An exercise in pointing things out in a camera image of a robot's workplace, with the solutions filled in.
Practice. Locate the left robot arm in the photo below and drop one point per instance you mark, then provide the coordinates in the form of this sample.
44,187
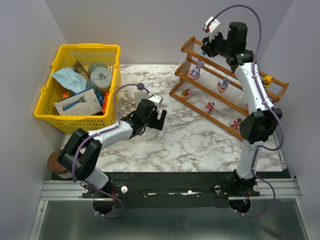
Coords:
80,154

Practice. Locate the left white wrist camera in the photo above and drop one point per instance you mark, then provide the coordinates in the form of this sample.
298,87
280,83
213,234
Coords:
156,99

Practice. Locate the pink figure toy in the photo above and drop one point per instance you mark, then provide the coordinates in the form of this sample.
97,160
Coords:
209,107

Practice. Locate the yellow plastic basket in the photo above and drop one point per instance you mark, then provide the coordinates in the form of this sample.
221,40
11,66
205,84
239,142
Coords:
52,91

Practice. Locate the orange box in basket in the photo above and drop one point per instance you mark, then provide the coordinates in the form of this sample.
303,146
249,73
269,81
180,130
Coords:
105,102

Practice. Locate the yellow duck toy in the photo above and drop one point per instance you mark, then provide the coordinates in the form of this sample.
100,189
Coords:
267,81

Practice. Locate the grey roll in basket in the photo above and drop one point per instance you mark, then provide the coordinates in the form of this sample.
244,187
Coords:
101,79

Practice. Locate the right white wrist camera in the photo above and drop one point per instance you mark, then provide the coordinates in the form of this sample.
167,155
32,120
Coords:
212,28

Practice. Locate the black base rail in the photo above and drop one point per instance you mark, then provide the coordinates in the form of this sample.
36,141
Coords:
168,190

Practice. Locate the green round container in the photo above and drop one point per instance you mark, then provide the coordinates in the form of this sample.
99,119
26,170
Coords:
94,66

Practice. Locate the razor package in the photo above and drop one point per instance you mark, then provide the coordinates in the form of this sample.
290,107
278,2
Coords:
84,103

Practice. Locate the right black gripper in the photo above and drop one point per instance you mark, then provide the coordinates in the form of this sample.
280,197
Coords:
208,46

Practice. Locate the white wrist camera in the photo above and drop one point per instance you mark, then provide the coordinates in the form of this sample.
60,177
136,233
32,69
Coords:
212,28
156,99

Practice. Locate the wooden tiered shelf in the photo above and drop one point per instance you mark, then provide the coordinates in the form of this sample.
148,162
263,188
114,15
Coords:
229,105

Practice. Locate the red white figure toy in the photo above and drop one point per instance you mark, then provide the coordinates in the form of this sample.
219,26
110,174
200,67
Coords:
236,124

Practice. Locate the blue pouch package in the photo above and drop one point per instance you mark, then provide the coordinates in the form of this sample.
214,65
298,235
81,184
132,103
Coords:
71,80

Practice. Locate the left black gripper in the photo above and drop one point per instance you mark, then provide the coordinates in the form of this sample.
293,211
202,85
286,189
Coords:
155,121

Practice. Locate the brown tape roll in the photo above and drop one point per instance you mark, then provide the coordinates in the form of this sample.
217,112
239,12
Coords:
53,164

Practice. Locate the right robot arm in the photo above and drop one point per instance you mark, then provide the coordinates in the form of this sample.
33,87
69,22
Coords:
263,116

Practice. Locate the purple bunny pink base toy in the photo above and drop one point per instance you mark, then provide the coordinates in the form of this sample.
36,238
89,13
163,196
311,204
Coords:
194,73

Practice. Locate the white bottle black cap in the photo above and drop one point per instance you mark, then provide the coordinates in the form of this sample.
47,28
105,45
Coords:
140,92

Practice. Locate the purple bunny orange cup toy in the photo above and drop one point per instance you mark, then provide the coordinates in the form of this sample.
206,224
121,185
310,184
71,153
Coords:
223,85

